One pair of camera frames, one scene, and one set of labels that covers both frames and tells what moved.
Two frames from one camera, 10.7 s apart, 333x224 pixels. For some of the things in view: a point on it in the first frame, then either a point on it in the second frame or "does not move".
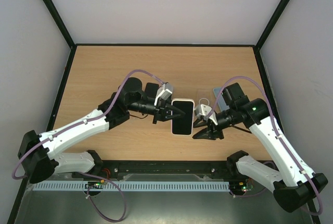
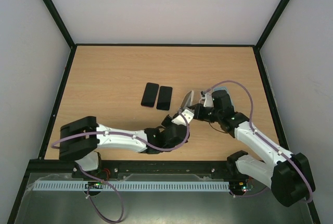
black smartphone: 151,89 does not move
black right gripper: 215,127 → 199,109
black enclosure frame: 61,22 does not move
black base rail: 222,169 does not move
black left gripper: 162,111 → 166,118
